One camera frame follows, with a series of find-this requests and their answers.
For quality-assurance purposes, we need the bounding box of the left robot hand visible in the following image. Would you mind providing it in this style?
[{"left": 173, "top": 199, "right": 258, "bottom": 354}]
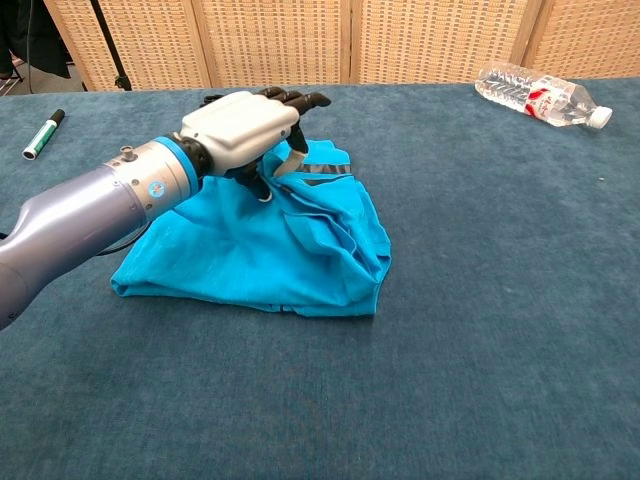
[{"left": 178, "top": 85, "right": 333, "bottom": 204}]

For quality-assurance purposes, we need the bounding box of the blue printed t-shirt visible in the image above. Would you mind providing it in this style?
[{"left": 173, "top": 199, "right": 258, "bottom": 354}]
[{"left": 109, "top": 138, "right": 393, "bottom": 319}]

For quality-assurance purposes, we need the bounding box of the woven wooden folding screen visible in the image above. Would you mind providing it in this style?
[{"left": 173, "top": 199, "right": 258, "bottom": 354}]
[{"left": 42, "top": 0, "right": 640, "bottom": 92}]

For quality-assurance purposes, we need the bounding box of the black tripod stand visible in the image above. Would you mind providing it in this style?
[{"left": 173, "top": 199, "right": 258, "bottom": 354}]
[{"left": 89, "top": 0, "right": 134, "bottom": 92}]

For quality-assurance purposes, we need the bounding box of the green white marker pen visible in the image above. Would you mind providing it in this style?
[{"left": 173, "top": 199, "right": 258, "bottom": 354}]
[{"left": 21, "top": 108, "right": 67, "bottom": 161}]

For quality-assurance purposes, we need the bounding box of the person in black clothes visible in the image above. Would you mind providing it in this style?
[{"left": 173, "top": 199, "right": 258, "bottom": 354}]
[{"left": 0, "top": 0, "right": 71, "bottom": 81}]

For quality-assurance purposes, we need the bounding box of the blue carpet table cover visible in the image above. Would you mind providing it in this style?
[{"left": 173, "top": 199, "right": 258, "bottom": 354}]
[{"left": 0, "top": 77, "right": 640, "bottom": 480}]

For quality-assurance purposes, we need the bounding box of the clear plastic water bottle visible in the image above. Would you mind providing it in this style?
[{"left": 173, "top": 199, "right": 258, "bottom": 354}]
[{"left": 473, "top": 59, "right": 614, "bottom": 131}]

